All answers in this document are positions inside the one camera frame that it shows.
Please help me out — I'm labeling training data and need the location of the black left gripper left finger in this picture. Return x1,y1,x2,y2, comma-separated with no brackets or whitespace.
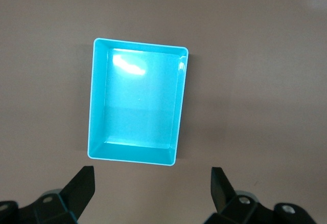
0,166,96,224

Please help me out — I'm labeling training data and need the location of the brown table cover sheet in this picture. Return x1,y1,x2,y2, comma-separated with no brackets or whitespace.
0,0,327,224

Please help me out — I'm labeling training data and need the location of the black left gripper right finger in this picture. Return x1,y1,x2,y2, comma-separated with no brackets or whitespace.
204,167,315,224

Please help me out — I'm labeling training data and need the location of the blue plastic box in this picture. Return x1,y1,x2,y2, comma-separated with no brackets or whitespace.
87,37,190,167

